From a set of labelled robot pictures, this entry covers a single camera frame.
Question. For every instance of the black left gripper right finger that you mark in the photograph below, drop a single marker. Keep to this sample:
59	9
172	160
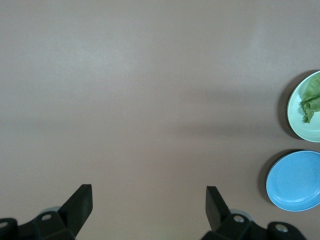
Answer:
225	227

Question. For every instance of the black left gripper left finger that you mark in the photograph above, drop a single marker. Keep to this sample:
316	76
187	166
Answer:
62	225

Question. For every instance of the green lettuce leaf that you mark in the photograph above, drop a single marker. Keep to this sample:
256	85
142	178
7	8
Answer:
312	100

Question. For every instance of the blue plate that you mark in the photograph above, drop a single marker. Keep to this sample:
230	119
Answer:
295	182

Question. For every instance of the light green plate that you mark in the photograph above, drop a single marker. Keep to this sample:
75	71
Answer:
295	122

